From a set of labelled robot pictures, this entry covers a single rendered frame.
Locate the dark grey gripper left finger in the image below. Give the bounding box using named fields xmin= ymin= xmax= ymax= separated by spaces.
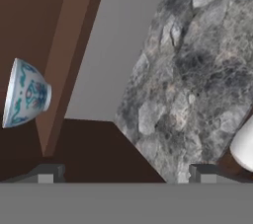
xmin=2 ymin=163 xmax=66 ymax=185

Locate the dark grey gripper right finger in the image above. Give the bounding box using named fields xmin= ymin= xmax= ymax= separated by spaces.
xmin=189 ymin=163 xmax=253 ymax=185

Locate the white bowl with teal pattern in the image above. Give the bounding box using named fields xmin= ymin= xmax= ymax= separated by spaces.
xmin=1 ymin=57 xmax=52 ymax=129

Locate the brown wooden cabinet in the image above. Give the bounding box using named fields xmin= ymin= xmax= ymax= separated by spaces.
xmin=0 ymin=0 xmax=166 ymax=185

